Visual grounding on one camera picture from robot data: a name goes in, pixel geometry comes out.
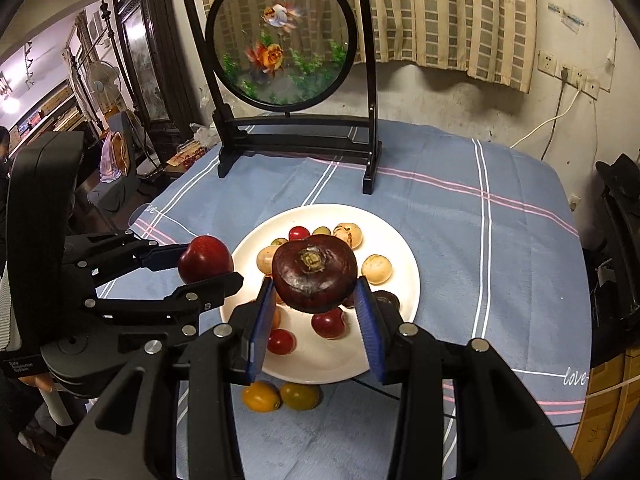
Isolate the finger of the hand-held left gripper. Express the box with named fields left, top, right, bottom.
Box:
left=82, top=271, right=245, bottom=335
left=62, top=232, right=190, bottom=286

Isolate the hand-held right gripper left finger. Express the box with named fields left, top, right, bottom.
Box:
left=52, top=276, right=277, bottom=480

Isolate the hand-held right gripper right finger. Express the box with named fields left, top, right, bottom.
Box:
left=356, top=276, right=583, bottom=480

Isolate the white round plate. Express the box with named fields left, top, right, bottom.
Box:
left=220, top=203, right=421, bottom=386

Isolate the pale yellow passion fruit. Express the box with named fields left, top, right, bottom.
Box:
left=361, top=254, right=393, bottom=285

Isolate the dark purple mangosteen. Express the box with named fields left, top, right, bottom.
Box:
left=271, top=240, right=359, bottom=315

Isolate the speckled yellow passion fruit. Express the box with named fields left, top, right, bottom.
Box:
left=332, top=222, right=362, bottom=250

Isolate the person's left forearm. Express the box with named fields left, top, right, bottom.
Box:
left=25, top=374, right=76, bottom=428

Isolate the orange yellow tomato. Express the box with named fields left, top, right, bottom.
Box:
left=242, top=381, right=281, bottom=413

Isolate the yellow-green citrus fruit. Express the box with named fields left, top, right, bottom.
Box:
left=279, top=382, right=321, bottom=412

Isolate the wooden side table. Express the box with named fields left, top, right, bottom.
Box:
left=162, top=145, right=221, bottom=181

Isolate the pink cloth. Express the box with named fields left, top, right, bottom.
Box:
left=99, top=132, right=132, bottom=183

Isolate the blue plaid tablecloth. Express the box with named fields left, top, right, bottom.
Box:
left=95, top=119, right=593, bottom=480

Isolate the clear plastic bag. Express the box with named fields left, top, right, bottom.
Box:
left=192, top=122, right=221, bottom=148

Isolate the white standing fan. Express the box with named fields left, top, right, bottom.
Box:
left=82, top=60, right=121, bottom=111

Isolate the dark wooden mirror cabinet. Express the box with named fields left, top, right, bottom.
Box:
left=112, top=0, right=198, bottom=136

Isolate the cardboard box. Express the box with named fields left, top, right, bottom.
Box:
left=582, top=350, right=636, bottom=461

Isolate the black hat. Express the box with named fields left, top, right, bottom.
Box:
left=595, top=154, right=636, bottom=196

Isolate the beige striped curtain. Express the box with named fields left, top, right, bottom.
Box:
left=192, top=0, right=538, bottom=93

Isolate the white socket strip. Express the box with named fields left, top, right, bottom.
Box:
left=560, top=65, right=601, bottom=93

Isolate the thin black cable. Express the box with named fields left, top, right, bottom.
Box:
left=350, top=377, right=461, bottom=421

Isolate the goldfish screen in black frame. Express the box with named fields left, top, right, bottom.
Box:
left=182, top=0, right=383, bottom=196

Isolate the white power cable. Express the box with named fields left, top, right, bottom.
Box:
left=510, top=80, right=583, bottom=148

